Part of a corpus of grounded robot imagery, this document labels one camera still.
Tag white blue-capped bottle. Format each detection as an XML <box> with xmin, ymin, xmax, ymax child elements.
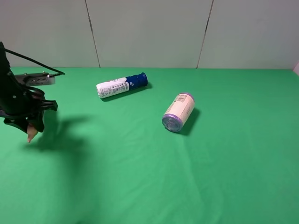
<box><xmin>96</xmin><ymin>72</ymin><xmax>148</xmax><ymax>99</ymax></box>

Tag green tablecloth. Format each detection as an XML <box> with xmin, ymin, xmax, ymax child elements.
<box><xmin>0</xmin><ymin>68</ymin><xmax>299</xmax><ymax>224</ymax></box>

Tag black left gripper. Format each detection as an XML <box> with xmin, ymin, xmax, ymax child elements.
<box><xmin>0</xmin><ymin>71</ymin><xmax>58</xmax><ymax>133</ymax></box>

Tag purple white-labelled roll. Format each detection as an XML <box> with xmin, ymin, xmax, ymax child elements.
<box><xmin>162</xmin><ymin>92</ymin><xmax>195</xmax><ymax>132</ymax></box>

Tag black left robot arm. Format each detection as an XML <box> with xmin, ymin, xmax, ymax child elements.
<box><xmin>0</xmin><ymin>42</ymin><xmax>64</xmax><ymax>133</ymax></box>

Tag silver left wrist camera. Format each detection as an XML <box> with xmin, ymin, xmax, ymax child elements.
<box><xmin>15</xmin><ymin>72</ymin><xmax>56</xmax><ymax>86</ymax></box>

